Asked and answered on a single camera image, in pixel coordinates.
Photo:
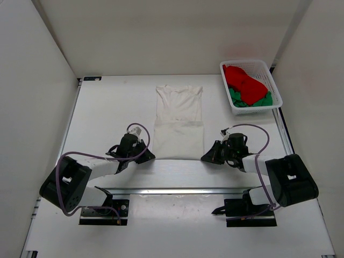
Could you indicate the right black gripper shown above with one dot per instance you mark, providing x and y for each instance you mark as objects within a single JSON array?
[{"x": 213, "y": 155}]

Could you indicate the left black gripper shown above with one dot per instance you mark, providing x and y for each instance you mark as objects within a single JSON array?
[{"x": 148, "y": 155}]

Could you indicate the white t shirt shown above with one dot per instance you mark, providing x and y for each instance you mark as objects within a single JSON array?
[{"x": 178, "y": 128}]

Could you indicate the red t shirt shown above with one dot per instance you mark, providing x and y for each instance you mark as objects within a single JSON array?
[{"x": 237, "y": 78}]

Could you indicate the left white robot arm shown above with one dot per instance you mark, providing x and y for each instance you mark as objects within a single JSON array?
[{"x": 66, "y": 186}]

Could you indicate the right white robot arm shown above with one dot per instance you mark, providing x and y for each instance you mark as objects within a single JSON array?
[{"x": 290, "y": 182}]

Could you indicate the green t shirt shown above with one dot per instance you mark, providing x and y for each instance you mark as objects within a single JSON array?
[{"x": 251, "y": 96}]

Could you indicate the white plastic basket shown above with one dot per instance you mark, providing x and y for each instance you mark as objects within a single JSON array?
[{"x": 258, "y": 70}]

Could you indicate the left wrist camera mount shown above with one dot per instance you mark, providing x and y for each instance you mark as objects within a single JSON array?
[{"x": 136, "y": 131}]

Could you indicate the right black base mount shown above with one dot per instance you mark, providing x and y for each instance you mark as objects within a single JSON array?
[{"x": 243, "y": 213}]

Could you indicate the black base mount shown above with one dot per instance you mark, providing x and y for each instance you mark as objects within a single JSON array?
[
  {"x": 243, "y": 213},
  {"x": 104, "y": 212}
]

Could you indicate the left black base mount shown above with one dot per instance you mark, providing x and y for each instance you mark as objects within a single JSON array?
[{"x": 104, "y": 212}]

